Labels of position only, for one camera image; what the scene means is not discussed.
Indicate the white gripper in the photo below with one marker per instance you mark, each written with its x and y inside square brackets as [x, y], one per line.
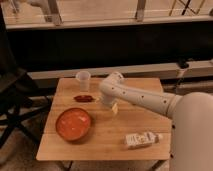
[109, 101]

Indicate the red pepper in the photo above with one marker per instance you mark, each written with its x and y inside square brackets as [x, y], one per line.
[84, 98]

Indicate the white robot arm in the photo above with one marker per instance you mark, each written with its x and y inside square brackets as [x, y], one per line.
[191, 114]

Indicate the wooden table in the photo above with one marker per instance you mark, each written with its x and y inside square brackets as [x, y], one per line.
[105, 140]

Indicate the clear plastic cup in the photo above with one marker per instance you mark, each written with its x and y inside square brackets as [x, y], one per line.
[83, 77]

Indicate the orange bowl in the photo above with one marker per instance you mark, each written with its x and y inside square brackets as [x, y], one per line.
[73, 124]

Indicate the black office chair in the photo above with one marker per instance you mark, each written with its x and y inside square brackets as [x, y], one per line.
[15, 85]

